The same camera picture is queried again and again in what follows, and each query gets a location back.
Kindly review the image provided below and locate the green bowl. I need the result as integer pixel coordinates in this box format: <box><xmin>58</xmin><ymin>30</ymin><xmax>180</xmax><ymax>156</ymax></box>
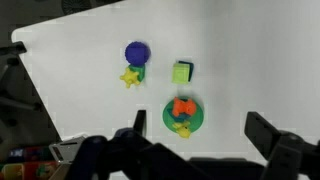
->
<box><xmin>162</xmin><ymin>97</ymin><xmax>205</xmax><ymax>134</ymax></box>

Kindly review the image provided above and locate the cardboard box of snacks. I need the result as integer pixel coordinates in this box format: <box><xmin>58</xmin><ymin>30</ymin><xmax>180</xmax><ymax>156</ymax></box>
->
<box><xmin>0</xmin><ymin>145</ymin><xmax>68</xmax><ymax>180</ymax></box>

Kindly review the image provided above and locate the yellow duck toy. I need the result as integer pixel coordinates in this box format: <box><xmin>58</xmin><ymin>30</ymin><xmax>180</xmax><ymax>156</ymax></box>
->
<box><xmin>172</xmin><ymin>120</ymin><xmax>192</xmax><ymax>139</ymax></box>

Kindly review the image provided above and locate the orange toy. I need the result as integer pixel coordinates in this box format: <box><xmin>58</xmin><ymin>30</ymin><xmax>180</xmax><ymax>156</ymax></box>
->
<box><xmin>172</xmin><ymin>96</ymin><xmax>197</xmax><ymax>118</ymax></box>

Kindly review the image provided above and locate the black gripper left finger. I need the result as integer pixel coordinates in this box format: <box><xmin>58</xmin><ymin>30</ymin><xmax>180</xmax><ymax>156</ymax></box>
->
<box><xmin>66</xmin><ymin>109</ymin><xmax>208</xmax><ymax>180</ymax></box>

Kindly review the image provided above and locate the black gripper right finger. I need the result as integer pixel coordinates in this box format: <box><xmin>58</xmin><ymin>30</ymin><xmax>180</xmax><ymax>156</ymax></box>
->
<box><xmin>244</xmin><ymin>111</ymin><xmax>320</xmax><ymax>180</ymax></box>

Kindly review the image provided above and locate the lime green cube block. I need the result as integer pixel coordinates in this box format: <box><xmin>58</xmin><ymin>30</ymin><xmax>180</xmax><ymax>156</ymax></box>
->
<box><xmin>171</xmin><ymin>63</ymin><xmax>191</xmax><ymax>85</ymax></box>

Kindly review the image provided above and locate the yellow star toy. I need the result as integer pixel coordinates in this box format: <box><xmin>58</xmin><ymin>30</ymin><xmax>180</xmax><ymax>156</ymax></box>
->
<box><xmin>119</xmin><ymin>66</ymin><xmax>141</xmax><ymax>89</ymax></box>

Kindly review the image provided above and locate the dark teal cube block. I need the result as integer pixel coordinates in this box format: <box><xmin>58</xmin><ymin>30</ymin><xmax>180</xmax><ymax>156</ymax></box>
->
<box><xmin>177</xmin><ymin>60</ymin><xmax>195</xmax><ymax>83</ymax></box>

